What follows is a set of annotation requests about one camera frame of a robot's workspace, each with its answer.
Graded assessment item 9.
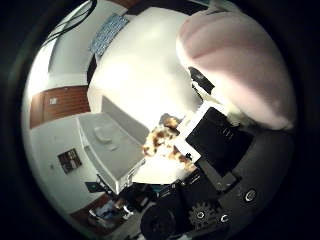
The brown and white plush toy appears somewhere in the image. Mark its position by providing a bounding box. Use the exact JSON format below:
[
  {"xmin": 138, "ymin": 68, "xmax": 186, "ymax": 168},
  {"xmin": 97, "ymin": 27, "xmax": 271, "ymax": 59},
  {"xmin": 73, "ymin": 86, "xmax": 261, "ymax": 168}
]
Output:
[{"xmin": 141, "ymin": 114, "xmax": 198, "ymax": 173}]

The pink plush toy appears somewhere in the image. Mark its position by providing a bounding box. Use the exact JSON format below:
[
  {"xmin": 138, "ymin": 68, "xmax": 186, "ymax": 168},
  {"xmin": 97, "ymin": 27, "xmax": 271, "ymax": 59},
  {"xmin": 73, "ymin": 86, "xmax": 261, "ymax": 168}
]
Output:
[{"xmin": 175, "ymin": 10, "xmax": 298, "ymax": 131}]

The grey fabric storage container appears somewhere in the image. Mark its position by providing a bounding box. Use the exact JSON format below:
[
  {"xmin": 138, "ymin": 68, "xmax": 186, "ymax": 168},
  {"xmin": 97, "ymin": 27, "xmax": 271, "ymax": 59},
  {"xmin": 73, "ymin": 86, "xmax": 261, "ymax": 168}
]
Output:
[{"xmin": 77, "ymin": 95, "xmax": 151, "ymax": 195}]

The seated person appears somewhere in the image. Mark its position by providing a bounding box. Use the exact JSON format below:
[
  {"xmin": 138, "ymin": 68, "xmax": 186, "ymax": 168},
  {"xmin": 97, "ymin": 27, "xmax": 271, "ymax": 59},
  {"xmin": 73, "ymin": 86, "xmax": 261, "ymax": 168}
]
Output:
[{"xmin": 87, "ymin": 199, "xmax": 132, "ymax": 225}]

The black laptop screen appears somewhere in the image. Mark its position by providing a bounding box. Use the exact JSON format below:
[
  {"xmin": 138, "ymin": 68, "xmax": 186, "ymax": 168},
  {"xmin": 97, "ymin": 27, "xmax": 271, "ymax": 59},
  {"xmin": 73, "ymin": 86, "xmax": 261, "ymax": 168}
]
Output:
[{"xmin": 84, "ymin": 181, "xmax": 105, "ymax": 195}]

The blue patterned cushion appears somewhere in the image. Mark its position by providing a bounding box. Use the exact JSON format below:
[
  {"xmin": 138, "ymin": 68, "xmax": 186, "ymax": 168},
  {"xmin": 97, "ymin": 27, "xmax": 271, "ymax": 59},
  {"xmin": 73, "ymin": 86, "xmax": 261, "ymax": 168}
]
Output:
[{"xmin": 88, "ymin": 13, "xmax": 131, "ymax": 58}]

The brown wooden door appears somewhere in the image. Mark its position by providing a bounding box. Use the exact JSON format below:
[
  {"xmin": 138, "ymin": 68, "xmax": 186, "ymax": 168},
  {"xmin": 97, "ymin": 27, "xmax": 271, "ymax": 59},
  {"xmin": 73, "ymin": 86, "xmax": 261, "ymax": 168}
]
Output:
[{"xmin": 28, "ymin": 85, "xmax": 92, "ymax": 130}]

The dark framed wall picture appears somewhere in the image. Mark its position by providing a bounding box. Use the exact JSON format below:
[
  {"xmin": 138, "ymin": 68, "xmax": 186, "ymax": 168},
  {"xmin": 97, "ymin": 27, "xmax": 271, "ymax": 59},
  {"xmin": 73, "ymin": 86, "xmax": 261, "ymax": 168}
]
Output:
[{"xmin": 56, "ymin": 147, "xmax": 84, "ymax": 175}]

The black cable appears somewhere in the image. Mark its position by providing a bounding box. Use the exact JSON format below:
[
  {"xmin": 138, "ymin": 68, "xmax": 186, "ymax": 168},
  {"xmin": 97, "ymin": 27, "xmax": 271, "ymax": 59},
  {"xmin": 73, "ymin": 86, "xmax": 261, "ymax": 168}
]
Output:
[{"xmin": 42, "ymin": 0, "xmax": 98, "ymax": 47}]

